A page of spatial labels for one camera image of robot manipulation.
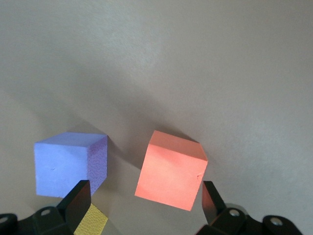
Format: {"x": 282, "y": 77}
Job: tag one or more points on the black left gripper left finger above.
{"x": 73, "y": 210}

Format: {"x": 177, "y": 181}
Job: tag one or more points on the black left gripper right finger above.
{"x": 215, "y": 210}

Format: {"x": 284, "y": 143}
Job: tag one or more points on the yellow foam cube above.
{"x": 94, "y": 221}

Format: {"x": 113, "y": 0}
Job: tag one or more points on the purple foam cube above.
{"x": 61, "y": 164}

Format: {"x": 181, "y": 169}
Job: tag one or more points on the orange foam cube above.
{"x": 171, "y": 171}

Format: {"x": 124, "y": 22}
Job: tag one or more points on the brown table mat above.
{"x": 171, "y": 61}

